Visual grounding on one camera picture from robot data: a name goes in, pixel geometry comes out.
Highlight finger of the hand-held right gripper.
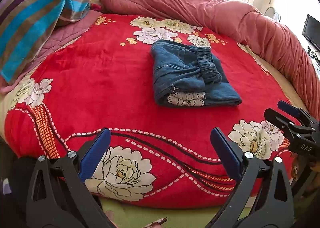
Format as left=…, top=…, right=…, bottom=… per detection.
left=277, top=100, right=320, bottom=129
left=264, top=108, right=304, bottom=144

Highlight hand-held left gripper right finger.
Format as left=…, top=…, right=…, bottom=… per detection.
left=210, top=127, right=294, bottom=228

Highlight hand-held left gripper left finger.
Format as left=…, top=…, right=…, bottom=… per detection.
left=26, top=128, right=118, bottom=228

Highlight blue denim pants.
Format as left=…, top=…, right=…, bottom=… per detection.
left=150, top=40, right=242, bottom=108

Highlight beige bed sheet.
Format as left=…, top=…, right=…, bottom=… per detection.
left=237, top=43, right=308, bottom=113

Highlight red floral blanket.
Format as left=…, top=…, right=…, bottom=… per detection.
left=4, top=13, right=300, bottom=210

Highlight black monitor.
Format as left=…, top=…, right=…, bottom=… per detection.
left=302, top=14, right=320, bottom=52

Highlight green sheet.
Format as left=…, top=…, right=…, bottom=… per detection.
left=99, top=197, right=227, bottom=228

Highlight pink quilted pad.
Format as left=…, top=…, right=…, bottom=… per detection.
left=0, top=10, right=102, bottom=94

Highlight rust red duvet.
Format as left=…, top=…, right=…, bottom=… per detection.
left=97, top=0, right=320, bottom=121

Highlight striped blue brown towel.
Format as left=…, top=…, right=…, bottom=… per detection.
left=0, top=0, right=90, bottom=86

